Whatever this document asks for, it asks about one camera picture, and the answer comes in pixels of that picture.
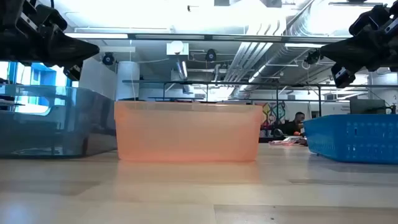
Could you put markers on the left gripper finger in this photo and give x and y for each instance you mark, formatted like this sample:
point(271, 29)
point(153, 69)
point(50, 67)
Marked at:
point(77, 59)
point(71, 48)

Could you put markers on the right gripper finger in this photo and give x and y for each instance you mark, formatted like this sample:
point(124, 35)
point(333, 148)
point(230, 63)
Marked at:
point(351, 63)
point(351, 49)

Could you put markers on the dark grey translucent bin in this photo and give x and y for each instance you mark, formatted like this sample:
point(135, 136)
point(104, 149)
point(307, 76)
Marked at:
point(77, 124)

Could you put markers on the pink clear-wrapped candy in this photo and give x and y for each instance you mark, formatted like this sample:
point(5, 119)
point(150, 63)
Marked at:
point(284, 142)

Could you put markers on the black round ceiling device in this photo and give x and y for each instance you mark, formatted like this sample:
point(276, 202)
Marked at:
point(211, 55)
point(108, 58)

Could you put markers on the black ceiling device cluster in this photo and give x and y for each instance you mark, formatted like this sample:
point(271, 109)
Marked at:
point(313, 57)

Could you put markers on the dark background monitor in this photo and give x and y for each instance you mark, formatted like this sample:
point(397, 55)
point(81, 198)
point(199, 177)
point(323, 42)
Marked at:
point(367, 106)

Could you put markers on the white round column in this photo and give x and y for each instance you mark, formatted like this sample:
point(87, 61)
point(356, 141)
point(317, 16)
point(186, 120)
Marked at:
point(127, 81)

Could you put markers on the person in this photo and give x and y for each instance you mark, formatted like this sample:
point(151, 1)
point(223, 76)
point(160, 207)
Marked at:
point(299, 118)

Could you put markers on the blue slotted plastic basket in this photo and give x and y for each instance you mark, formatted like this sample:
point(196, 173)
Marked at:
point(351, 140)

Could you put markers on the white box with round lamp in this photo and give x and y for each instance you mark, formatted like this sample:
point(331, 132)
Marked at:
point(177, 48)

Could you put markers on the black machine on far desk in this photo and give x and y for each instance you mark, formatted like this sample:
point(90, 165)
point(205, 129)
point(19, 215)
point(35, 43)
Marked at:
point(278, 133)

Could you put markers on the grey overhead beam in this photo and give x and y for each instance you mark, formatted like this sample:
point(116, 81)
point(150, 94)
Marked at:
point(186, 37)

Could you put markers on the silver ceiling ducts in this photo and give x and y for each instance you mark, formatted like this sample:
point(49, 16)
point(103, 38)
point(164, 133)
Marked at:
point(236, 73)

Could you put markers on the orange translucent plastic bin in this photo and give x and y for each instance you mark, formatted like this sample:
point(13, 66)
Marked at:
point(186, 133)

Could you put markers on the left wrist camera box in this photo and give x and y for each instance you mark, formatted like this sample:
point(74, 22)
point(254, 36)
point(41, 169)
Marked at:
point(73, 72)

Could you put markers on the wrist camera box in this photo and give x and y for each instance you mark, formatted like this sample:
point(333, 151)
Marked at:
point(342, 76)
point(73, 72)

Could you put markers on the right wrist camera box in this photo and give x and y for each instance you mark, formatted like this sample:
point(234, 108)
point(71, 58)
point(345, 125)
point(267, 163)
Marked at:
point(342, 76)

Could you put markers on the colourful wall mural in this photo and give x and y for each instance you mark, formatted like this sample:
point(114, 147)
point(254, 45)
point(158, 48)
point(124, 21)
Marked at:
point(273, 112)

